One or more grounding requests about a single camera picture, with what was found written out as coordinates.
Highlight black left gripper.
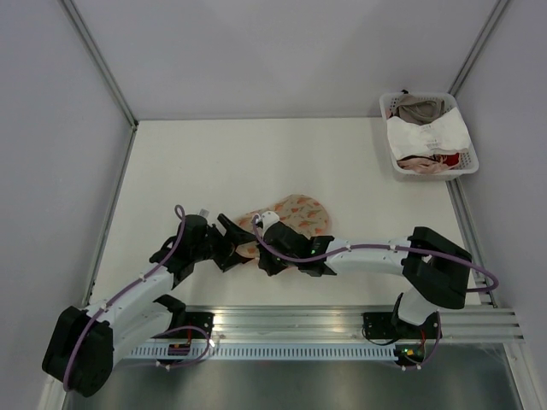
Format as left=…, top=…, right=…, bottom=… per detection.
left=191, top=214, right=257, bottom=272

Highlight floral mesh laundry bag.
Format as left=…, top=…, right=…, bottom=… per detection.
left=234, top=194, right=331, bottom=238

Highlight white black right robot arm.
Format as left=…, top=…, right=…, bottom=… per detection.
left=253, top=222, right=472, bottom=339

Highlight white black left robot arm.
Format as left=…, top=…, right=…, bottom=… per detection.
left=41, top=207, right=255, bottom=397

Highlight white bra in basket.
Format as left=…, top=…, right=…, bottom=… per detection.
left=386, top=108, right=472, bottom=161

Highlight white plastic laundry basket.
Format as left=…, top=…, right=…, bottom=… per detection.
left=379, top=91, right=479, bottom=182

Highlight pink red garments in basket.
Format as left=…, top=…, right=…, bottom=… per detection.
left=397, top=153, right=461, bottom=175

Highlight grey garment in basket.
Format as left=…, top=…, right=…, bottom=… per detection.
left=392, top=94, right=444, bottom=126

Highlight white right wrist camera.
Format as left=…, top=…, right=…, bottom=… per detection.
left=256, top=211, right=280, bottom=231

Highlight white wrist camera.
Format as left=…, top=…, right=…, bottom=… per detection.
left=198, top=208, right=209, bottom=219
left=256, top=211, right=280, bottom=231

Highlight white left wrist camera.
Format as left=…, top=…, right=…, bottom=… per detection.
left=198, top=208, right=209, bottom=219

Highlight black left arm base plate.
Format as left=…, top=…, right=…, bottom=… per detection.
left=167, top=312, right=215, bottom=340

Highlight white slotted cable duct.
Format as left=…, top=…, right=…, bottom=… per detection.
left=127, top=342, right=397, bottom=361

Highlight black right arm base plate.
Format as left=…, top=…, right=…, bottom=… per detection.
left=362, top=312, right=409, bottom=346

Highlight aluminium mounting rail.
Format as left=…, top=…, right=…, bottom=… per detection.
left=187, top=305, right=524, bottom=343

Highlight left aluminium frame post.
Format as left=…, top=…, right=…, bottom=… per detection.
left=58, top=0, right=138, bottom=131

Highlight aluminium frame post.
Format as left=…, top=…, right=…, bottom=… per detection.
left=448, top=0, right=513, bottom=97
left=58, top=0, right=138, bottom=131

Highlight right aluminium frame post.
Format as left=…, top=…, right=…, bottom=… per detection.
left=448, top=0, right=513, bottom=97

